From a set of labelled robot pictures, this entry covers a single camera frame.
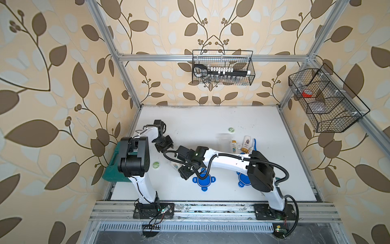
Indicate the black wire basket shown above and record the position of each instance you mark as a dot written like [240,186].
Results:
[335,106]
[222,66]

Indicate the black handled scissors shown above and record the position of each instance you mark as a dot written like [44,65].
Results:
[201,71]

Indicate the right black wire basket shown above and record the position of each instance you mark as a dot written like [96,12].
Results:
[335,106]

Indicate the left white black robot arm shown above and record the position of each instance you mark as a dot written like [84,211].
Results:
[134,164]

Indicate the red item in basket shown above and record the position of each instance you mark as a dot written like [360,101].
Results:
[307,93]

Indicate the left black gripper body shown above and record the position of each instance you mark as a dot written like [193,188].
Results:
[163,144]

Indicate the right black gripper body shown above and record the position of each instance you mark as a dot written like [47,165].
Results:
[187,170]

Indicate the green plastic tool case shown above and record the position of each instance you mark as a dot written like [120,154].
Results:
[112,173]

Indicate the white black socket rail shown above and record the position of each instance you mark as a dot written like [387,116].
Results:
[229,72]

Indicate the blue lid of cup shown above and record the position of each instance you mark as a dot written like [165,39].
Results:
[243,180]
[204,184]

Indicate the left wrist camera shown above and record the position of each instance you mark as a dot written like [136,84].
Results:
[160,125]

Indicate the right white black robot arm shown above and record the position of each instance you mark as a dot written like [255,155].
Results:
[264,176]

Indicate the back black wire basket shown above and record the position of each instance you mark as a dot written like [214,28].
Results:
[222,66]

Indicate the aluminium front rail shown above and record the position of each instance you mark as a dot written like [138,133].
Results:
[306,212]

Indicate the small toothpaste tube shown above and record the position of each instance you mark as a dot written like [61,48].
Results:
[234,146]

